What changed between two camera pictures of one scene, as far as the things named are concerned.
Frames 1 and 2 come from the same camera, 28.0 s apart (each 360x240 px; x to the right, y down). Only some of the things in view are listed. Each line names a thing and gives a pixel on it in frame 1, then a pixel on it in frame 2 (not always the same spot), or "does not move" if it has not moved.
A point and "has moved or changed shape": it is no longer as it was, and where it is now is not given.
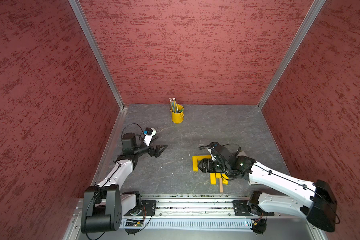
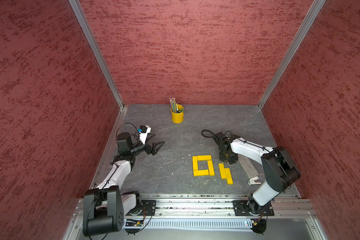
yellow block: x=199 y=157 does not move
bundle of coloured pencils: x=173 y=104 does not move
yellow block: x=195 y=163 does not move
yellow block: x=213 y=178 has moved or changed shape
